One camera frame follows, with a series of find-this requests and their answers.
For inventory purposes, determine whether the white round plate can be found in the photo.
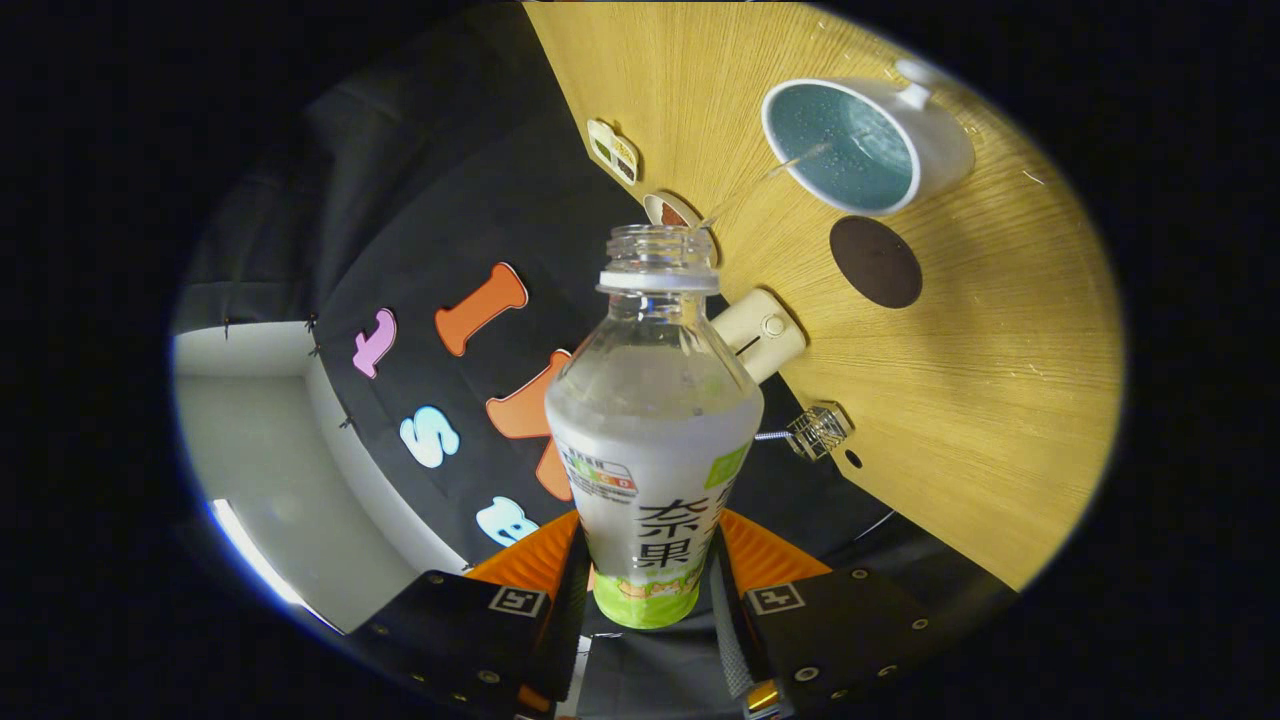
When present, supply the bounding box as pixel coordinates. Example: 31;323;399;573
643;192;707;230

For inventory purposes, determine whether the metal wire utensil holder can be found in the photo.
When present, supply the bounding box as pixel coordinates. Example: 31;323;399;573
785;401;855;462

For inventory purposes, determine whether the black backdrop cloth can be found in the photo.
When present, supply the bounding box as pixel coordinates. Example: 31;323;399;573
175;0;1017;720

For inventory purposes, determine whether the white cup blue inside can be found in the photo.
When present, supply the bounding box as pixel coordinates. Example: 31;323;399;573
760;58;977;219

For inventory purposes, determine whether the cream toaster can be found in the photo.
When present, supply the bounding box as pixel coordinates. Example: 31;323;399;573
710;288;808;386

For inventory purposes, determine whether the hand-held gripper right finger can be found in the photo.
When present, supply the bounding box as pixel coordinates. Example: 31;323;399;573
707;507;967;717

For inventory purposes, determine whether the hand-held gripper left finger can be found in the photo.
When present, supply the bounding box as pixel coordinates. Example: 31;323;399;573
344;509;595;717

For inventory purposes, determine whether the clear juice bottle green label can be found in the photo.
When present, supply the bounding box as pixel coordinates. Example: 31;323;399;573
545;224;766;631

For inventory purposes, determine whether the white divided dish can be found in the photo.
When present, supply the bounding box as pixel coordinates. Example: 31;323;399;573
585;118;642;187

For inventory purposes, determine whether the wooden table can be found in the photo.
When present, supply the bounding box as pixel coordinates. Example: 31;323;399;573
521;0;1127;592

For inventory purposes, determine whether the dark brown round coaster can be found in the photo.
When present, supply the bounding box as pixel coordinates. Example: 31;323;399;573
828;215;924;310

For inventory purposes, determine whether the ceiling strip light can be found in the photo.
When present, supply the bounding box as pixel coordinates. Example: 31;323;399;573
207;497;307;607

